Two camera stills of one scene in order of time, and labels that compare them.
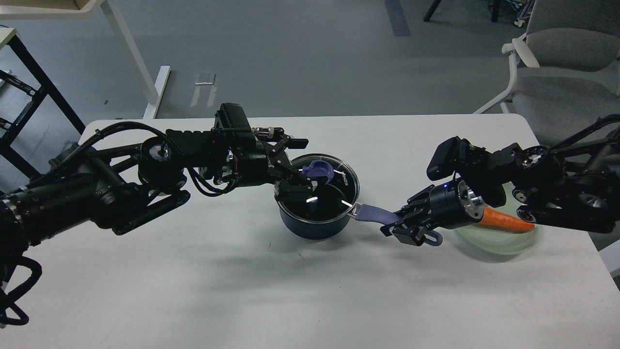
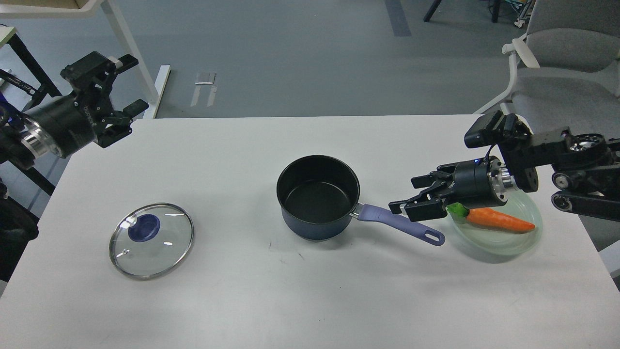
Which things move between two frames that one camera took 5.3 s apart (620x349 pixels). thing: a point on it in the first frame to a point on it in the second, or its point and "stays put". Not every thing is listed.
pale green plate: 484,240 stays put
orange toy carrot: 491,217 stays put
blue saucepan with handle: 323,211 stays put
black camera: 450,156 to 481,134
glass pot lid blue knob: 321,166 to 150,241
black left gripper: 254,165 to 66,124
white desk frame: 152,89 stays put
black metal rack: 9,36 stays put
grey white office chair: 566,74 stays put
